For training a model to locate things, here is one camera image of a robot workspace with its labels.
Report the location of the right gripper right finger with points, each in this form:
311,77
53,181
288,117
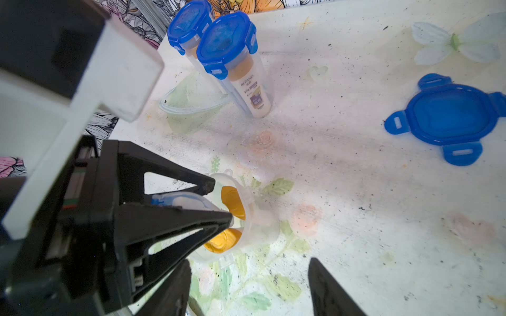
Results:
328,297

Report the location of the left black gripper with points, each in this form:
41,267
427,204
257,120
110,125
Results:
61,61

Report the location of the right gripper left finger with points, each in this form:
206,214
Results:
171,298

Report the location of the white bottle yellow cap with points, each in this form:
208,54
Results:
251,89
224,241

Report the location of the blue lid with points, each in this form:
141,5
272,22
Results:
224,41
453,116
190,23

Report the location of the blue toothbrush case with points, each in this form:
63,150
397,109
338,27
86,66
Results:
185,200

